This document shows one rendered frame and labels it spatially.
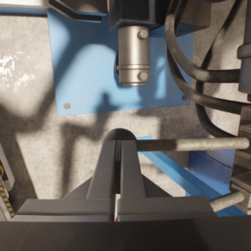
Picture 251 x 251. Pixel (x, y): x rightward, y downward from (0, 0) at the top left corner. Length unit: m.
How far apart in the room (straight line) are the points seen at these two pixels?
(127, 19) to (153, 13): 0.09
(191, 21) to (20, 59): 0.83
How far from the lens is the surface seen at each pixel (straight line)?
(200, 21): 0.66
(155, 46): 1.12
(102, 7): 0.61
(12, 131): 1.15
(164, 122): 1.33
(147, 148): 0.18
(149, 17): 0.62
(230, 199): 0.22
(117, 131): 0.17
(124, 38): 0.62
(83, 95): 0.98
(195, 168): 1.55
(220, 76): 0.32
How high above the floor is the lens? 1.08
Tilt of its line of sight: 65 degrees down
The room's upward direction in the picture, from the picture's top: 124 degrees clockwise
